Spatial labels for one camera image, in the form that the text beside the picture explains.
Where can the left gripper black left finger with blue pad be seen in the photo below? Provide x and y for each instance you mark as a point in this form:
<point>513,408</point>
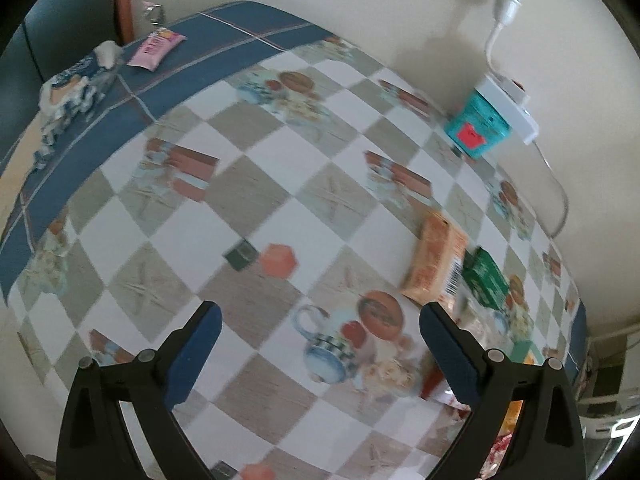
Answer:
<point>94,442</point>

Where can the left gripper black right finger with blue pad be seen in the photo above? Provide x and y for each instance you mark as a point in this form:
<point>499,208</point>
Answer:
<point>547,440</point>

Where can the red snack packet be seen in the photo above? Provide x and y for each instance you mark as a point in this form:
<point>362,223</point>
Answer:
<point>436,388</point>

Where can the beige white snack packet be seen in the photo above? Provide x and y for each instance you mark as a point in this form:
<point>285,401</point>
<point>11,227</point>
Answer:
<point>472,322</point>

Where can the dark green snack packet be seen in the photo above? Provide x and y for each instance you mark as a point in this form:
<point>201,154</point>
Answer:
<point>484,279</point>

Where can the orange biscuit packet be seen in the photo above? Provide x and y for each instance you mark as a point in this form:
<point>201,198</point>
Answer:
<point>435,270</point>

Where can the teal box red label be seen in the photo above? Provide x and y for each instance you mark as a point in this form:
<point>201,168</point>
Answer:
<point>478,127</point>

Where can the checkered patterned tablecloth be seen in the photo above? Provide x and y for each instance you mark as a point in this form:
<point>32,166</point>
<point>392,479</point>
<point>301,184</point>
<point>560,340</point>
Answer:
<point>236,172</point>

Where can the white power strip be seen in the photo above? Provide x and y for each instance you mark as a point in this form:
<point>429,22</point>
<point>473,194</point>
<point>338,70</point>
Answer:
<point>510,100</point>

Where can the blue white crumpled wrapper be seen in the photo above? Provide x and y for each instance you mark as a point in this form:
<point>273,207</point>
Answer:
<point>75,91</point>

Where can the pink candy packet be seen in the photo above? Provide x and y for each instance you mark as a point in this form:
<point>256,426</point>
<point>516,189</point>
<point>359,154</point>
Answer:
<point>155,48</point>

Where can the small silver candy wrapper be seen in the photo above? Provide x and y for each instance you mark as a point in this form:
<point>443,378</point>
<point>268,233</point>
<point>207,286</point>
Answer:
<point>154,13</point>

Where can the white wall plug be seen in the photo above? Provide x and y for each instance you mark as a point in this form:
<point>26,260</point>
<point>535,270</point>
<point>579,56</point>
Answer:
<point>504,12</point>

